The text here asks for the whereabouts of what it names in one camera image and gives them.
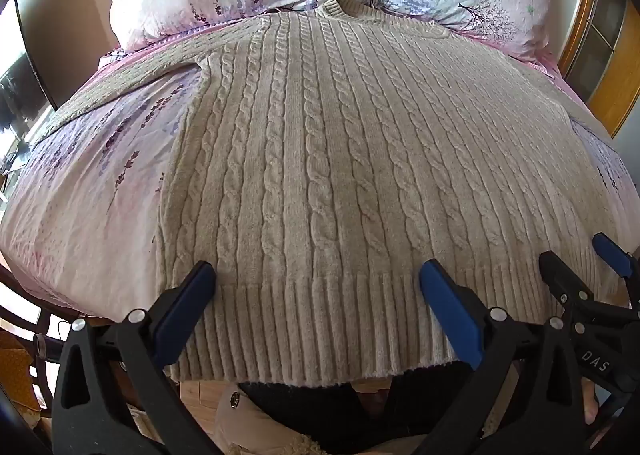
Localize person's legs in dark trousers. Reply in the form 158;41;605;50
239;362;481;455

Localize wooden frame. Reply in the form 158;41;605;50
554;0;640;138

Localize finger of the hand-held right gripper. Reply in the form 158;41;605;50
592;233;640;308
539;250;603;331

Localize beige cable-knit sweater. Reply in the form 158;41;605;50
47;0;626;386

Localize pink floral bed sheet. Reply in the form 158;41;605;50
0;22;640;321

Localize dark metal chair frame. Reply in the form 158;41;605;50
0;262;68;438

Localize dark flat screen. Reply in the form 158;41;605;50
0;0;57;136

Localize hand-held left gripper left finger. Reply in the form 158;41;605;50
50;260;232;455

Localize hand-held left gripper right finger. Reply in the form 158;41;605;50
418;259;587;455

